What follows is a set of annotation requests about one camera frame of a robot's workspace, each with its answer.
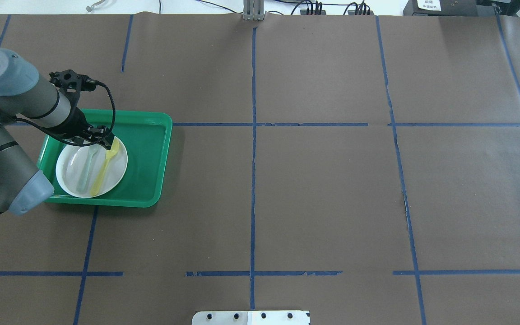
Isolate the white pedestal column with base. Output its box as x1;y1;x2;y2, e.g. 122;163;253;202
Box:
191;310;311;325

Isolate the green plastic tray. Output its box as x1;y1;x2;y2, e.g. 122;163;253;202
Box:
37;111;172;208

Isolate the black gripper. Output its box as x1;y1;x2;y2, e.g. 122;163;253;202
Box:
39;105;114;151

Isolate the yellow plastic spoon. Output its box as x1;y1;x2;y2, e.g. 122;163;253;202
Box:
89;137;121;197

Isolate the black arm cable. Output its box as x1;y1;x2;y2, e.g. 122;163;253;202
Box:
16;79;117;148

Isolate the aluminium frame post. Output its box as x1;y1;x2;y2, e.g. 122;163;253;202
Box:
242;0;266;21

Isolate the black computer box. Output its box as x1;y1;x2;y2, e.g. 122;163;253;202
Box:
403;0;478;17

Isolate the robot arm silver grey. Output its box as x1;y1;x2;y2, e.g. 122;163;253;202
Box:
0;48;115;215

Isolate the pale green plastic fork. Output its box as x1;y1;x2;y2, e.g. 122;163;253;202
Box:
76;147;99;193

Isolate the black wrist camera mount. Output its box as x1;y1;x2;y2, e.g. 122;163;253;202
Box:
49;70;98;108

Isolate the white round plate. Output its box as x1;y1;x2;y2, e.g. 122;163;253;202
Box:
56;138;128;198

